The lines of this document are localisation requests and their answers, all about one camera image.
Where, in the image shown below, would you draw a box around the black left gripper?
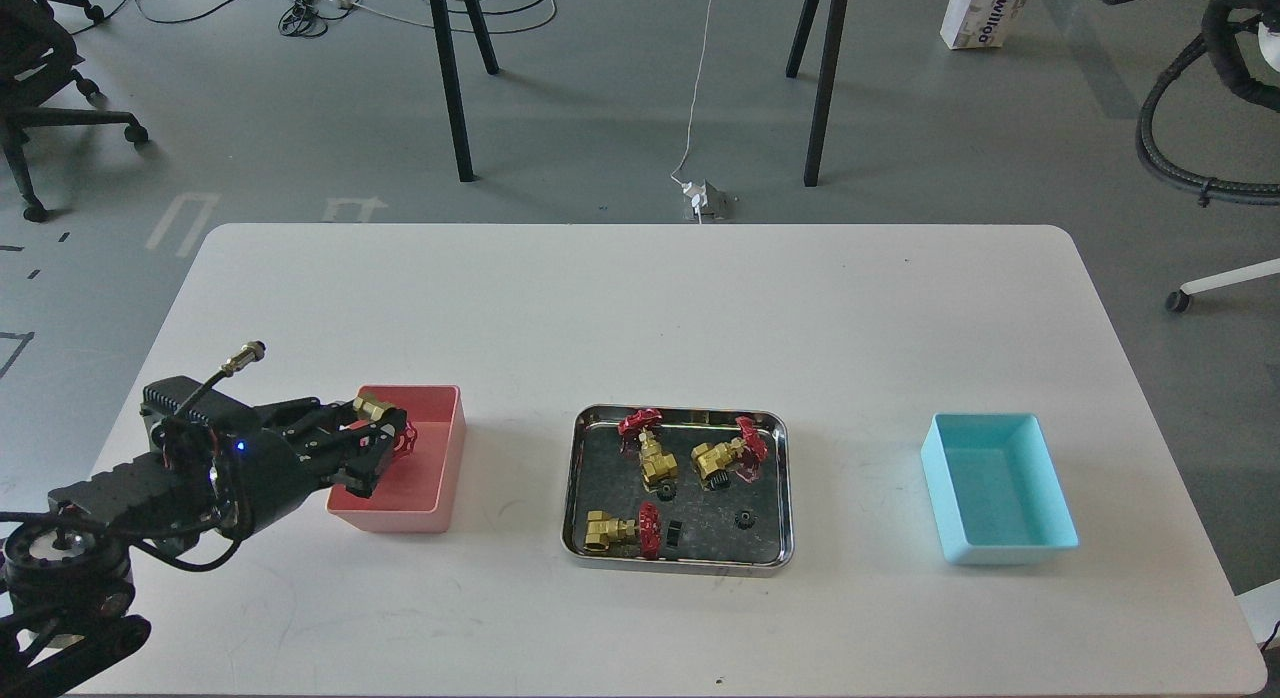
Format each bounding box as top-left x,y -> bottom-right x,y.
141,377 -> 397,537

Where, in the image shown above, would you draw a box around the brass valve red handle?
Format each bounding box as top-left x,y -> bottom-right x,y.
584,501 -> 662,560
691,416 -> 771,491
346,393 -> 419,462
617,407 -> 678,491

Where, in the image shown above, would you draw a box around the pink plastic box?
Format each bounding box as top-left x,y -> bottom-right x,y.
326,384 -> 466,533

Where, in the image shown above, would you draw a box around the shiny metal tray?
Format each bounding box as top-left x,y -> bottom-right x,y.
562,405 -> 794,574

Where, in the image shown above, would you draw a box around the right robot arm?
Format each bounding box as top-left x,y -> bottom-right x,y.
1094,0 -> 1279,207

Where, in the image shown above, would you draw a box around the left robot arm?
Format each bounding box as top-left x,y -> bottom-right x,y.
3,377 -> 416,697

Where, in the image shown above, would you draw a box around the black gear under valve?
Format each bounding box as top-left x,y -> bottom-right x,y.
705,469 -> 730,491

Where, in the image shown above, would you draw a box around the light blue plastic box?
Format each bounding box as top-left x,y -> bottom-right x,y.
920,414 -> 1080,565

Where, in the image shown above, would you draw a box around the white cardboard box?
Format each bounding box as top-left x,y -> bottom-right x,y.
940,0 -> 1029,50

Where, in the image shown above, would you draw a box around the left black table leg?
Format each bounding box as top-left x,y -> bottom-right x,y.
428,0 -> 475,183

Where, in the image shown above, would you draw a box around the black table leg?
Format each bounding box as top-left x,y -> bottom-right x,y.
428,0 -> 475,183
803,0 -> 849,187

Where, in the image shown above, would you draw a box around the inner left black leg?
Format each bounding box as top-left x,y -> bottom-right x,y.
462,0 -> 500,76

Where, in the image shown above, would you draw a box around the black office chair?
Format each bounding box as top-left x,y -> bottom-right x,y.
1,0 -> 148,223

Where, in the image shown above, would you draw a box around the inner right black leg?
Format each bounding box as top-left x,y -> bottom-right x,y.
783,0 -> 820,79

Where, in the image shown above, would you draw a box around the right black table leg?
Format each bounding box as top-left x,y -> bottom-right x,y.
803,0 -> 849,187

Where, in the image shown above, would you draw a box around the white chair base leg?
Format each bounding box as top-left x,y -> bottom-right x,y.
1164,259 -> 1280,314

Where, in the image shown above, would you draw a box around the brass valve top red handle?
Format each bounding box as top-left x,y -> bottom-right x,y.
617,407 -> 678,491

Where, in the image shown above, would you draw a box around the brass valve bottom red handle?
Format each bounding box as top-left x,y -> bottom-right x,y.
584,501 -> 662,560

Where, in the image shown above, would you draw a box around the white cable on floor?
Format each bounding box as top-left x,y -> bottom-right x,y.
669,0 -> 719,191

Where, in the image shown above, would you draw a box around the tangled floor cables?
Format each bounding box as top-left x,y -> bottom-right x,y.
100,0 -> 557,40

